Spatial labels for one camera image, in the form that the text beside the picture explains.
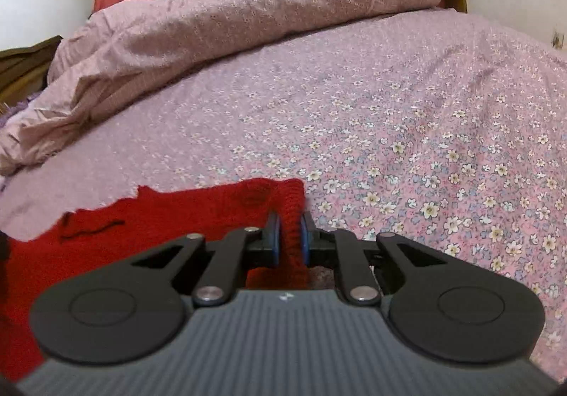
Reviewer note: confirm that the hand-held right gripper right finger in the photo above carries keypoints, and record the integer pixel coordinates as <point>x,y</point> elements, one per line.
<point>304,240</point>

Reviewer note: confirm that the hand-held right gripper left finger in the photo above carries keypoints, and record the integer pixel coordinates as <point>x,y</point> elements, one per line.
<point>275,241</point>

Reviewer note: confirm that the red knitted sweater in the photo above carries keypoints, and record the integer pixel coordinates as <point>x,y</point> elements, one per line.
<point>177,219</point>

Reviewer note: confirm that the pink floral bed sheet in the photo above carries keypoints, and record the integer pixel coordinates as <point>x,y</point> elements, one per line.
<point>354,90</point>

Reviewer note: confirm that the pink rolled duvet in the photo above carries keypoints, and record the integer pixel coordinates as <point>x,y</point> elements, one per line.
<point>221,24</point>

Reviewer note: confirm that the purple frilled cloth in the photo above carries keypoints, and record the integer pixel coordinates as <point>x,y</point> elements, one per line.
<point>17,110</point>

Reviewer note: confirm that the brown wooden bed end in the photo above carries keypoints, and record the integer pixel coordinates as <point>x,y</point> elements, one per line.
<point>22,64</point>

